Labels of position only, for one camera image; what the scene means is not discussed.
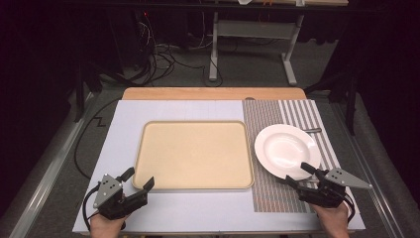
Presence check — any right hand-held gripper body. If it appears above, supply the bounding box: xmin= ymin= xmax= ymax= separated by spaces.
xmin=296 ymin=168 xmax=373 ymax=209

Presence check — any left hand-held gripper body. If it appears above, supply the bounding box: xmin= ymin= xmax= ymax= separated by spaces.
xmin=93 ymin=174 xmax=149 ymax=221

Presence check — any white round plate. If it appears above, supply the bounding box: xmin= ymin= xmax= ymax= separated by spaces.
xmin=254 ymin=123 xmax=322 ymax=181

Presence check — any beige plastic tray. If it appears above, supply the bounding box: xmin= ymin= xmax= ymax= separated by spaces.
xmin=132 ymin=120 xmax=256 ymax=192

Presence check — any person's right hand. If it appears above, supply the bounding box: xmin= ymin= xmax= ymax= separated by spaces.
xmin=311 ymin=201 xmax=351 ymax=238

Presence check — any person's left hand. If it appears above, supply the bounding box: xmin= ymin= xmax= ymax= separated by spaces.
xmin=89 ymin=213 xmax=129 ymax=238

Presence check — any grey striped placemat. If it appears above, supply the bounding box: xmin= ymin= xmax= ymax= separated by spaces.
xmin=242 ymin=98 xmax=356 ymax=213

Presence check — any black metal stand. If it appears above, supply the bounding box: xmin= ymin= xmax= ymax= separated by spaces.
xmin=303 ymin=72 xmax=360 ymax=137
xmin=72 ymin=59 xmax=133 ymax=124

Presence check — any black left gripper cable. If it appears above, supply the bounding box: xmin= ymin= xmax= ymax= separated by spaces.
xmin=82 ymin=183 xmax=102 ymax=232

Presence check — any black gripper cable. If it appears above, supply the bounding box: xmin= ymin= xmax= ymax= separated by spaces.
xmin=343 ymin=192 xmax=357 ymax=223
xmin=82 ymin=183 xmax=102 ymax=232

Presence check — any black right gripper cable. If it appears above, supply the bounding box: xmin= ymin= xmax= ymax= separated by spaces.
xmin=343 ymin=192 xmax=357 ymax=223

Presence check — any aluminium floor rail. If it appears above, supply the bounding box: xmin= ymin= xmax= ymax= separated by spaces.
xmin=8 ymin=92 xmax=95 ymax=238
xmin=330 ymin=101 xmax=405 ymax=238

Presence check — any black floor cable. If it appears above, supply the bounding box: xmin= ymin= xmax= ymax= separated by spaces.
xmin=73 ymin=98 xmax=120 ymax=181

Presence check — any bundle of floor cables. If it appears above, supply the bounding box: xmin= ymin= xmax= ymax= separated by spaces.
xmin=127 ymin=11 xmax=206 ymax=87

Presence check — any white metal desk frame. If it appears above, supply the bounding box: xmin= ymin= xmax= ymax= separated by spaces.
xmin=207 ymin=0 xmax=350 ymax=87

